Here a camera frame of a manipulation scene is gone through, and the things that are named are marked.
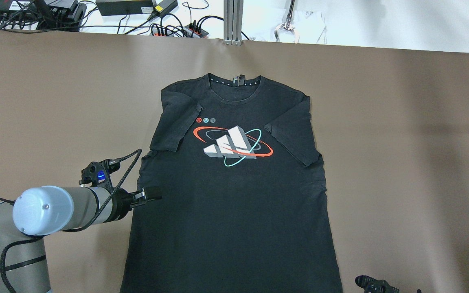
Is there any aluminium frame post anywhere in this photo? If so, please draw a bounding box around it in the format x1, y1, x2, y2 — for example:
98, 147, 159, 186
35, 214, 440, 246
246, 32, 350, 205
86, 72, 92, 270
223, 0, 243, 46

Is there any red black power strip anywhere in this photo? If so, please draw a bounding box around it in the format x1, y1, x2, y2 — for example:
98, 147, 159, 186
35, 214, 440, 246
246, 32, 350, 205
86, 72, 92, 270
183, 22, 209, 38

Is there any black power adapter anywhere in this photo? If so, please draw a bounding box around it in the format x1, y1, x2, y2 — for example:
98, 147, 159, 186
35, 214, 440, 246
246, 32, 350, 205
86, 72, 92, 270
95, 0, 156, 16

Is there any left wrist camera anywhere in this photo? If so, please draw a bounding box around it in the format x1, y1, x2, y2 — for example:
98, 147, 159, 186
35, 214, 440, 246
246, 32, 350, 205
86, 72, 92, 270
79, 159, 121, 190

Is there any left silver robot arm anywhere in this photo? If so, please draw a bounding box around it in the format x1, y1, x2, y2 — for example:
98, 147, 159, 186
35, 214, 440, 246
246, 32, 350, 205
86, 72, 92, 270
0, 186, 162, 293

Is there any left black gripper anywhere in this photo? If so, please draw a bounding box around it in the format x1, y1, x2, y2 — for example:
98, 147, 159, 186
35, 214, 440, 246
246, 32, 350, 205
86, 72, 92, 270
115, 186, 162, 220

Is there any black printed t-shirt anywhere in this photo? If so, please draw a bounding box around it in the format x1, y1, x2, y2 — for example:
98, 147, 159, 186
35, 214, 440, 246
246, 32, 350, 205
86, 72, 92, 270
120, 74, 343, 293

